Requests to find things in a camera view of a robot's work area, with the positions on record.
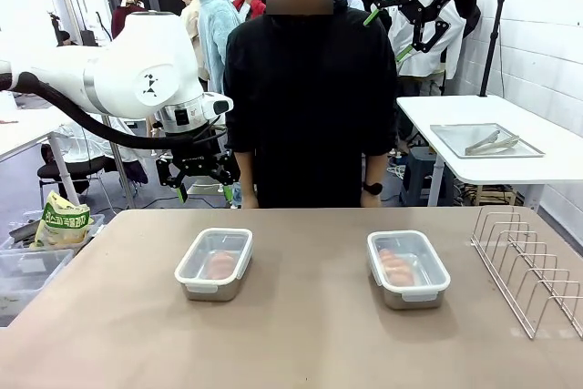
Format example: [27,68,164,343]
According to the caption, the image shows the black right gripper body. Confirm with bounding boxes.
[409,0,456,26]

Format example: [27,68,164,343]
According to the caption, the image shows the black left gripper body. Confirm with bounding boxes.
[170,131,224,177]

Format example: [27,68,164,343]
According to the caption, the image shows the clear plastic snap lid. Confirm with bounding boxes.
[174,227,254,293]
[366,230,452,302]

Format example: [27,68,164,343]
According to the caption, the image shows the golden croissant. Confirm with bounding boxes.
[208,250,236,279]
[378,248,416,286]

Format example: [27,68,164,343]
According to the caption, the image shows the rectangular stainless steel container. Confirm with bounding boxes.
[379,287,446,311]
[179,270,250,303]

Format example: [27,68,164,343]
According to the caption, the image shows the person's right forearm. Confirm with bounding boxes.
[234,151,259,197]

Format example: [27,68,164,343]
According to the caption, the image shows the person's left forearm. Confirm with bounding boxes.
[362,154,388,185]

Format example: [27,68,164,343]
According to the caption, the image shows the silver pole stand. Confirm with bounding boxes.
[102,115,138,209]

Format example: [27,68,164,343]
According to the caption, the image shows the tall black tripod stand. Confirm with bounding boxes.
[477,0,509,98]

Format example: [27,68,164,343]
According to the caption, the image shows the flat metal tray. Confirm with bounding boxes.
[430,123,547,159]

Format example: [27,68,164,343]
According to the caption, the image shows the person in black shirt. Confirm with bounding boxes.
[222,8,397,209]

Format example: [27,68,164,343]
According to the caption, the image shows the black round chair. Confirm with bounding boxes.
[36,145,116,200]

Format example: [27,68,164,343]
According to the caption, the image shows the mannequin in light blue fleece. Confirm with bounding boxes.
[198,0,242,104]

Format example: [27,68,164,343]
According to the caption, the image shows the metal tongs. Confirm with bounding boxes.
[464,129,521,156]

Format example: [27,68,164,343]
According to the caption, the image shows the green and white snack bag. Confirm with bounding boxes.
[31,190,95,250]

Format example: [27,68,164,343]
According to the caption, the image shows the grey plastic stool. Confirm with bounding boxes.
[400,147,455,208]

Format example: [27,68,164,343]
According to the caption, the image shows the mannequin in beige jacket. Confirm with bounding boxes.
[179,0,207,81]

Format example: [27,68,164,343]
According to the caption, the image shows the white side table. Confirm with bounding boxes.
[395,95,583,213]

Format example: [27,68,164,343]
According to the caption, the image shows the mannequin in maroon sweater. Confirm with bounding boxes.
[111,0,152,40]

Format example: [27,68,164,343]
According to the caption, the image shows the clear plastic storage bin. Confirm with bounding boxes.
[0,247,77,318]

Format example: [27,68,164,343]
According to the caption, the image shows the short black tripod stand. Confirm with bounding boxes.
[47,12,70,47]

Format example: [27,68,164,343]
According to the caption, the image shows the black left arm cable sleeve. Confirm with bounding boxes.
[17,72,175,151]

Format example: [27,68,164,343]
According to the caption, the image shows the metal wire rack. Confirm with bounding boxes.
[471,206,583,340]

